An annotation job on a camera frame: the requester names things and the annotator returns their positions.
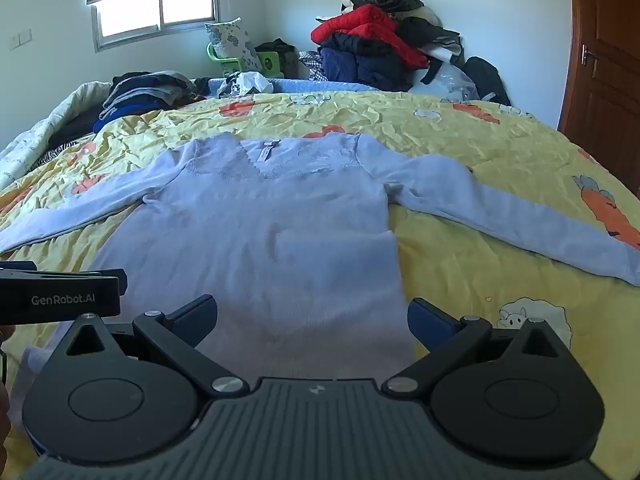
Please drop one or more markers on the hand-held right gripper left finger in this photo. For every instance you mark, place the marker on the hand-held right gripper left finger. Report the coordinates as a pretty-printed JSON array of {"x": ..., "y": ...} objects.
[{"x": 195, "y": 316}]

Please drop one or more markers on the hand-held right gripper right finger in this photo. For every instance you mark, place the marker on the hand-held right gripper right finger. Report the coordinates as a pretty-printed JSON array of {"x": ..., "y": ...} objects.
[{"x": 430, "y": 325}]

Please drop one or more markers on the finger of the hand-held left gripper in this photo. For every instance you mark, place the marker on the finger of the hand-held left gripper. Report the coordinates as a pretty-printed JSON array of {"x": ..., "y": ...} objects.
[{"x": 75, "y": 278}]

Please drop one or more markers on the light purple long-sleeve shirt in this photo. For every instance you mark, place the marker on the light purple long-sleeve shirt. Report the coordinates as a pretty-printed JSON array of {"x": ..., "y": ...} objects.
[{"x": 275, "y": 240}]

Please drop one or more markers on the stack of folded dark clothes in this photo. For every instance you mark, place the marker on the stack of folded dark clothes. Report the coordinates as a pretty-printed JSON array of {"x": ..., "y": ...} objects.
[{"x": 140, "y": 92}]

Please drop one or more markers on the black white striped cloth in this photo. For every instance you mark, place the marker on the black white striped cloth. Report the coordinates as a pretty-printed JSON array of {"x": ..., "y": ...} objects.
[{"x": 55, "y": 152}]

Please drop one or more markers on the white quilted blanket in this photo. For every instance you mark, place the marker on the white quilted blanket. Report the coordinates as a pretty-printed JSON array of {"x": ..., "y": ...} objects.
[{"x": 45, "y": 120}]

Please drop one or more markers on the yellow printed quilt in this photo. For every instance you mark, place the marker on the yellow printed quilt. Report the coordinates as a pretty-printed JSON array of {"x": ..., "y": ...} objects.
[{"x": 500, "y": 170}]

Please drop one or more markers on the white crumpled garment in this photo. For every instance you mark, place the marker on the white crumpled garment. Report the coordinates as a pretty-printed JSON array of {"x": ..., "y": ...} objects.
[{"x": 255, "y": 82}]

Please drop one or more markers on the clear plastic bag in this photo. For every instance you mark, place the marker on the clear plastic bag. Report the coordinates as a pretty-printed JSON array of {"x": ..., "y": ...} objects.
[{"x": 450, "y": 80}]

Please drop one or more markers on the green plastic chair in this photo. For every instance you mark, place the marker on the green plastic chair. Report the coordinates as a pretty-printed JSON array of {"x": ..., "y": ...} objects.
[{"x": 227, "y": 66}]

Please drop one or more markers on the black backpack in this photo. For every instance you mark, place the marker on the black backpack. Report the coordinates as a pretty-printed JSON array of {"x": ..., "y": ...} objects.
[{"x": 485, "y": 77}]

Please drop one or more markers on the navy jacket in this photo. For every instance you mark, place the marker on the navy jacket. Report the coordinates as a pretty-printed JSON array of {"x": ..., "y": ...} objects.
[{"x": 360, "y": 72}]

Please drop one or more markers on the green plastic stool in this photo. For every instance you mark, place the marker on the green plastic stool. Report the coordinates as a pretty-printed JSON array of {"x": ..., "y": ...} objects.
[{"x": 270, "y": 62}]

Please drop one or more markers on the window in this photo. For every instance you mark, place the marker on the window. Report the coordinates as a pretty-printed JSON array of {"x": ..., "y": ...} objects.
[{"x": 130, "y": 15}]

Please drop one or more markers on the black bag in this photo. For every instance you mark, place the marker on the black bag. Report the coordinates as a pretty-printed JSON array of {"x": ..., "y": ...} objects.
[{"x": 289, "y": 60}]

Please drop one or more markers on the houndstooth cloth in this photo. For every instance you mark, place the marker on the houndstooth cloth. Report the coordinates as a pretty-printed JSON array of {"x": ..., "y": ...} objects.
[{"x": 311, "y": 67}]

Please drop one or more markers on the grey floral pillow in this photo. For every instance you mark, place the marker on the grey floral pillow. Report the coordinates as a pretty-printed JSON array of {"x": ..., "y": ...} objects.
[{"x": 230, "y": 40}]

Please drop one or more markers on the black puffer jacket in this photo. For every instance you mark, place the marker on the black puffer jacket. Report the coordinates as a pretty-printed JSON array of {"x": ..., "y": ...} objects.
[{"x": 360, "y": 42}]

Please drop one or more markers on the black garment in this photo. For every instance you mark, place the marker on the black garment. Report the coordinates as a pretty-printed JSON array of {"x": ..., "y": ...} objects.
[{"x": 420, "y": 30}]

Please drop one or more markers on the cream fluffy garment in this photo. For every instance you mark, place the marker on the cream fluffy garment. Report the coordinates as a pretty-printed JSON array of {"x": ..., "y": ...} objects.
[{"x": 430, "y": 15}]

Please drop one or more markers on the red jacket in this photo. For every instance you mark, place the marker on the red jacket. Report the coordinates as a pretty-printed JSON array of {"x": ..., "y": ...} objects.
[{"x": 360, "y": 22}]

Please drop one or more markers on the brown wooden door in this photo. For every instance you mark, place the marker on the brown wooden door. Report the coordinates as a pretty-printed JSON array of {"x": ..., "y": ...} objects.
[{"x": 610, "y": 60}]

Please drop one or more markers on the wall switch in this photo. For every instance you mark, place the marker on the wall switch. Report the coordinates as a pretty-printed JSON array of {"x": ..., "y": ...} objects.
[{"x": 21, "y": 40}]

